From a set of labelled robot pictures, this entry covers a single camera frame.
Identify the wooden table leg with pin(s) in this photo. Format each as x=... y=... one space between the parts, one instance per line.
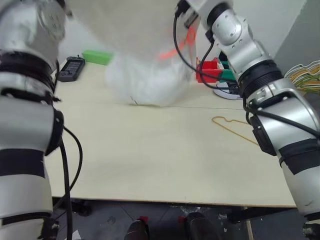
x=248 y=225

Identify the dark rounded shape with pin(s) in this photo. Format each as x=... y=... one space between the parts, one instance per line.
x=137 y=230
x=200 y=226

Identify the green rectangular box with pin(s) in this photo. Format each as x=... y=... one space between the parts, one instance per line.
x=97 y=57

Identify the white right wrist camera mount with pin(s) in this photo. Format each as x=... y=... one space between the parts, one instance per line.
x=200 y=6

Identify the green plastic bin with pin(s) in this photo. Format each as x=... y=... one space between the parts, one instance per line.
x=228 y=74

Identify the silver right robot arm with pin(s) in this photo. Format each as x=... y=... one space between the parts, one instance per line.
x=287 y=117

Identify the black handheld controller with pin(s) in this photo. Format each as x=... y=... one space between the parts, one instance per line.
x=71 y=68

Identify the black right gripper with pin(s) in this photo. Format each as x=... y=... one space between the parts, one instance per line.
x=191 y=20

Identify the red plastic bin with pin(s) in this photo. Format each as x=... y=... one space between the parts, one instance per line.
x=210 y=65

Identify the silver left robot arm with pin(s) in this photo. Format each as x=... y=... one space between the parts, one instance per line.
x=22 y=125

